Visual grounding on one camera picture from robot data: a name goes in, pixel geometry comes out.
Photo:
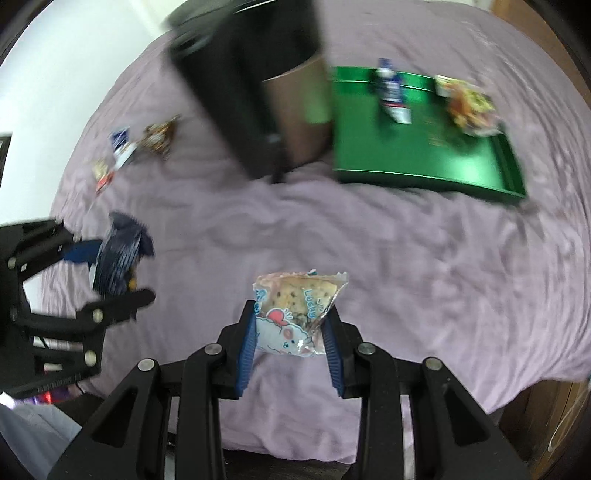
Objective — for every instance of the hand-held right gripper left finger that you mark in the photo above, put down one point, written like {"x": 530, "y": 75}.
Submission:
{"x": 245, "y": 355}

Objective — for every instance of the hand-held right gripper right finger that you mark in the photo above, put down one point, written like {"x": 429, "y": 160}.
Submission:
{"x": 333, "y": 360}

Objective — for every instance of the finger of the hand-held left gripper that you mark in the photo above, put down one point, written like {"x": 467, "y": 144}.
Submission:
{"x": 99, "y": 316}
{"x": 41, "y": 244}

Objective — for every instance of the dark blue snack packet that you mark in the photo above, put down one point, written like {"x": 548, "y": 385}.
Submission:
{"x": 117, "y": 254}

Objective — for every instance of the small red snack packet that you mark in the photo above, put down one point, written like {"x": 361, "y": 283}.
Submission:
{"x": 105, "y": 182}

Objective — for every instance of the blue and white snack packet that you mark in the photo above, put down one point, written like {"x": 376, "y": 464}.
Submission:
{"x": 390, "y": 90}
{"x": 122, "y": 145}

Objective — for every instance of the brown snack packet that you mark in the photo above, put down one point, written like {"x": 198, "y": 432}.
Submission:
{"x": 159, "y": 134}

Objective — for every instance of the green metal tray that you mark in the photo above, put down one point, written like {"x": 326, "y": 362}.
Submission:
{"x": 392, "y": 152}

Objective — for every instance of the purple and red package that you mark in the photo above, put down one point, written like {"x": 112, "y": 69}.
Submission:
{"x": 51, "y": 396}

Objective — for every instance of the person's grey clothing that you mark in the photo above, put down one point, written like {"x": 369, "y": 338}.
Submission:
{"x": 27, "y": 438}

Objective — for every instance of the small beige snack packet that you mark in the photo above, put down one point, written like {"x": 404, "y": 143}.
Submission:
{"x": 99, "y": 168}

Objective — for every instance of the purple bed sheet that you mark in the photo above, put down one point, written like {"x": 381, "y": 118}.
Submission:
{"x": 415, "y": 277}

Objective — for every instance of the black and brown blurred object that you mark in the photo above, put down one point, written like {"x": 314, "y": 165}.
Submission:
{"x": 221, "y": 69}

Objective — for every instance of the colourful yellow snack packet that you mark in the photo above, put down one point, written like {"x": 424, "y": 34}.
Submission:
{"x": 468, "y": 106}

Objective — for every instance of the dark wall frame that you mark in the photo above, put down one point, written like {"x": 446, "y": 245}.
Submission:
{"x": 3, "y": 157}

